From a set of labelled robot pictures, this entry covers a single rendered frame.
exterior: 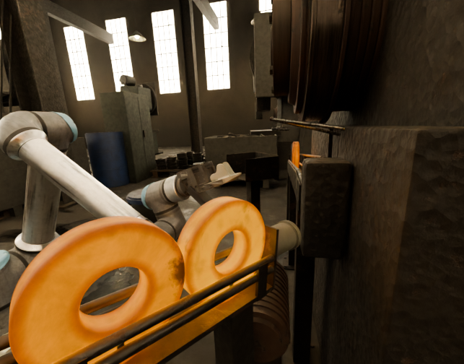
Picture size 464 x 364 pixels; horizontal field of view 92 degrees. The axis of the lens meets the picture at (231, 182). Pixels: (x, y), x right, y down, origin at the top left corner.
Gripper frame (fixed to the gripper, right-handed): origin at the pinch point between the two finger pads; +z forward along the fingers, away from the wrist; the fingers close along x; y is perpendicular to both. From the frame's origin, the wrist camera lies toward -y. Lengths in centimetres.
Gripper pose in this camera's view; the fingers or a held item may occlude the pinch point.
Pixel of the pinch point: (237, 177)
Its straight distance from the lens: 66.6
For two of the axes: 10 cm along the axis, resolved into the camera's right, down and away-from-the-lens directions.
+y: -3.3, -9.4, -1.0
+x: 4.0, -2.4, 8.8
